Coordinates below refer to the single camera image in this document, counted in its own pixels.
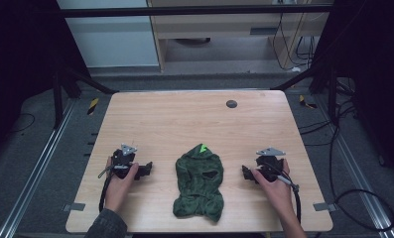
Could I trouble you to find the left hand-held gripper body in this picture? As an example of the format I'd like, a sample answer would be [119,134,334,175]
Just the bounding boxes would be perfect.
[111,143,140,180]

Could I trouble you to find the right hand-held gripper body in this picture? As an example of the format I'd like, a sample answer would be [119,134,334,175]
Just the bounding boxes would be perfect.
[255,147,287,182]

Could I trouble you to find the dark green fleece pet garment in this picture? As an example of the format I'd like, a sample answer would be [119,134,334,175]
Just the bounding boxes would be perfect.
[172,143,225,223]

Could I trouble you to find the person's left hand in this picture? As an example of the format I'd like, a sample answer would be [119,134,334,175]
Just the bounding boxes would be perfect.
[103,156,140,213]

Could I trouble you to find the person's right hand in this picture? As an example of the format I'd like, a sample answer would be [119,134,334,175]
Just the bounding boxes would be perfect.
[251,158,296,216]

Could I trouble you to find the yellow black striped tape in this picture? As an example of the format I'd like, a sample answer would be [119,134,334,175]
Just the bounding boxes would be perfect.
[86,97,100,116]
[298,94,319,110]

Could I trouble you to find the black metal stand leg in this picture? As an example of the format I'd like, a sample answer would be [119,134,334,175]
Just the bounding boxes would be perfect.
[51,62,120,131]
[270,63,338,120]

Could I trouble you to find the white cabinet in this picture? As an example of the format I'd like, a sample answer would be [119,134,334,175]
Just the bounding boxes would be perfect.
[56,0,161,69]

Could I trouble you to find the black curtain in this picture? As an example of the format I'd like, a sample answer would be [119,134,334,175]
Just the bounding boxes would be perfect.
[0,0,92,163]
[308,0,394,186]

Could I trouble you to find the light wooden desk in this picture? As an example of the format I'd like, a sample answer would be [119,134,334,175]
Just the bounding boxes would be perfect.
[146,0,331,73]

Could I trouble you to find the left hand-held gripper black cable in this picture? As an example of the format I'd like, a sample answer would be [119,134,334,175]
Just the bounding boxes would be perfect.
[97,166,115,213]

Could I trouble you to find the hand-held gripper black cable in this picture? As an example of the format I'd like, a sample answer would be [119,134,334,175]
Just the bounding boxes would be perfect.
[97,166,115,213]
[266,162,303,223]

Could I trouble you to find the right hand-held gripper black cable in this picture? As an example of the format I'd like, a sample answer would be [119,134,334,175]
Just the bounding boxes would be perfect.
[266,162,303,223]

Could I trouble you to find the grey metal table bracket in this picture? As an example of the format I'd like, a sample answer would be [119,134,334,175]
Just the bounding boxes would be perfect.
[313,201,337,213]
[62,202,86,213]

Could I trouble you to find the aluminium floor rail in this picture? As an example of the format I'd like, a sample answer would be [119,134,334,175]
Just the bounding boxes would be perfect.
[317,95,394,238]
[0,98,77,238]

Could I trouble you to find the black floor cable loop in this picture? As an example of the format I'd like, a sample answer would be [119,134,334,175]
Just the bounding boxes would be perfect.
[297,98,394,233]

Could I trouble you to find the thin black floor cable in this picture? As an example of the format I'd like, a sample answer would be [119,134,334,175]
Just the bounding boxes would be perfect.
[5,112,37,136]

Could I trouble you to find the hanging black cables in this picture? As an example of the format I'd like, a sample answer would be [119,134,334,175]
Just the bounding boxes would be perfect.
[271,12,320,72]

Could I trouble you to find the black metal frame crossbar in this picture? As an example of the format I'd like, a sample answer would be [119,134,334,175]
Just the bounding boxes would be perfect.
[58,4,333,19]

